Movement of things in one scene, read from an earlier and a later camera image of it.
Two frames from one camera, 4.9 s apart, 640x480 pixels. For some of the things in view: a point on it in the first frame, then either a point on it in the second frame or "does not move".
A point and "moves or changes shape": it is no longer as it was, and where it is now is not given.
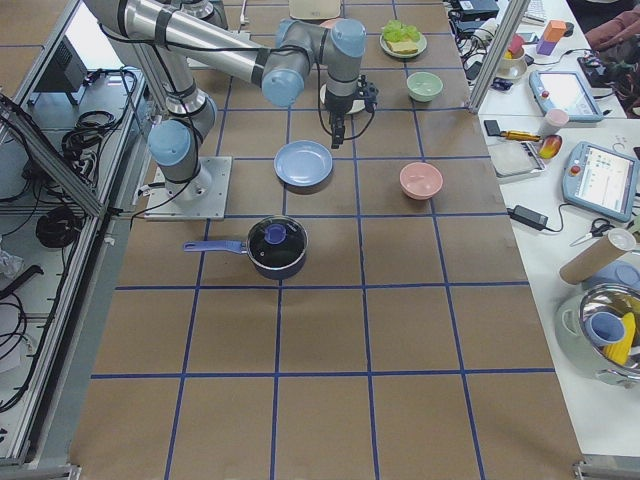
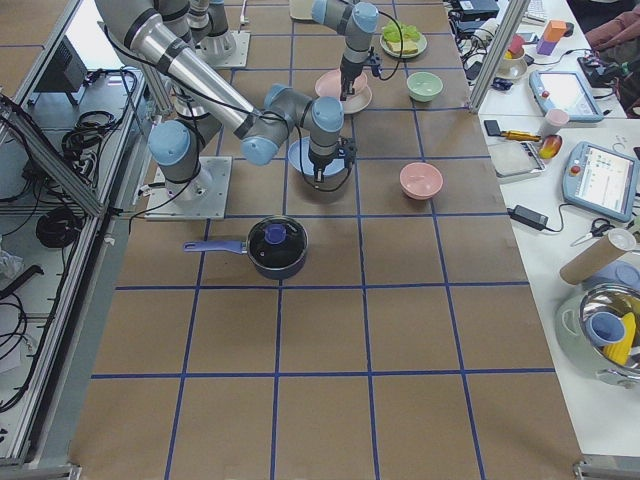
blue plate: [303, 163] moves or changes shape
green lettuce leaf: [394, 31] does not move
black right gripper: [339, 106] → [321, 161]
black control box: [65, 73] does not move
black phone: [492, 127] does not move
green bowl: [423, 86] does not move
